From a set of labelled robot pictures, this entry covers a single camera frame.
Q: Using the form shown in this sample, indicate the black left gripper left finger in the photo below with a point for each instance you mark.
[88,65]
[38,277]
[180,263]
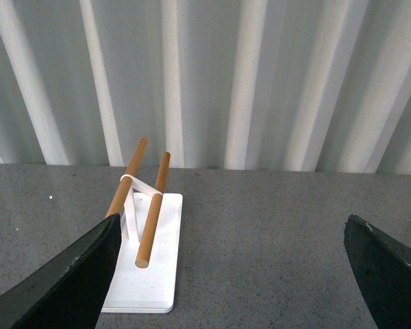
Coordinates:
[69,290]

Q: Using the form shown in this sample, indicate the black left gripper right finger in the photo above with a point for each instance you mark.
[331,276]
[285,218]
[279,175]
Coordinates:
[382,269]

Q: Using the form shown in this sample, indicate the white wooden towel rack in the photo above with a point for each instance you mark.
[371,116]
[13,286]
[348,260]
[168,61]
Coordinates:
[145,274]

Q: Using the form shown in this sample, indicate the white pleated curtain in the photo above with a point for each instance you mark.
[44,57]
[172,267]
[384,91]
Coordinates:
[286,85]

